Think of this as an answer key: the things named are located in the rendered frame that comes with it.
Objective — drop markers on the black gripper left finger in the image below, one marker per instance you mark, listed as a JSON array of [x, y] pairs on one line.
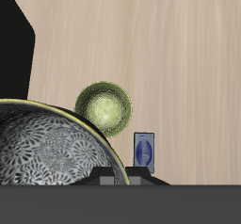
[[105, 175]]

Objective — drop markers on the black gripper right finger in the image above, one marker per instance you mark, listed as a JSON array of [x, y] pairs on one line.
[[139, 175]]

